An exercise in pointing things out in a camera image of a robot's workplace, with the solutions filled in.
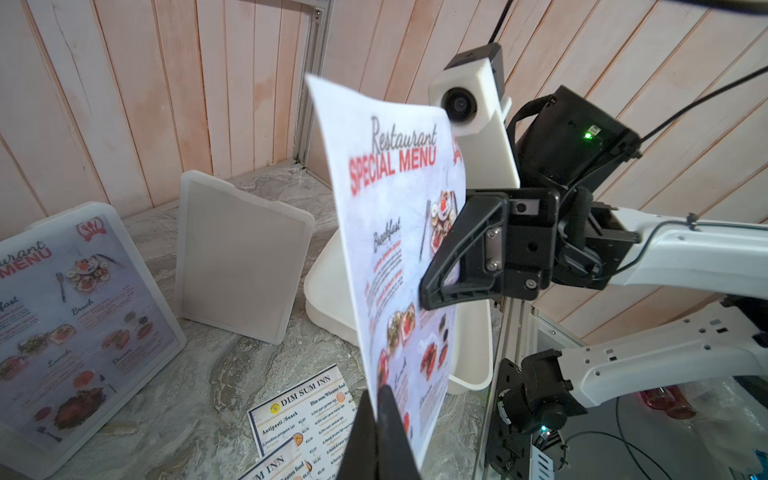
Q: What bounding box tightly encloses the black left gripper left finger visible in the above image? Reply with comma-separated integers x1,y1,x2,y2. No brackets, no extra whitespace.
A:
336,391,378,480

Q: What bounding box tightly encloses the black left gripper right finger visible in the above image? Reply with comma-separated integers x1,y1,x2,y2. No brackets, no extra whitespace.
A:
376,385,421,480

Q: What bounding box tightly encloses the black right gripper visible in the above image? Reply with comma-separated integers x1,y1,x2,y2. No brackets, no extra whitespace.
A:
419,86,641,310

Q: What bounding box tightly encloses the Dim Sum Inn menu front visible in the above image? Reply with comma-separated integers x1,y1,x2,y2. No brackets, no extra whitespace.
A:
248,365,357,479

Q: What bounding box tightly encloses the dim sum inn menu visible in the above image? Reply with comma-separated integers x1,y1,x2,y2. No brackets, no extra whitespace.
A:
239,438,313,480
248,365,357,479

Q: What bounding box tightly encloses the white menu holder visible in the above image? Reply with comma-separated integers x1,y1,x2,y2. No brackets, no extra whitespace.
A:
0,201,188,480
174,170,315,345

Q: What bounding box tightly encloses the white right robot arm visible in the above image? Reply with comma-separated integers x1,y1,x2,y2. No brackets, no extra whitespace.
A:
420,87,767,470

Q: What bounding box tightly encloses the white plastic tray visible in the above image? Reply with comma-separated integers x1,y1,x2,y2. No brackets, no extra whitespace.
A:
303,232,494,396

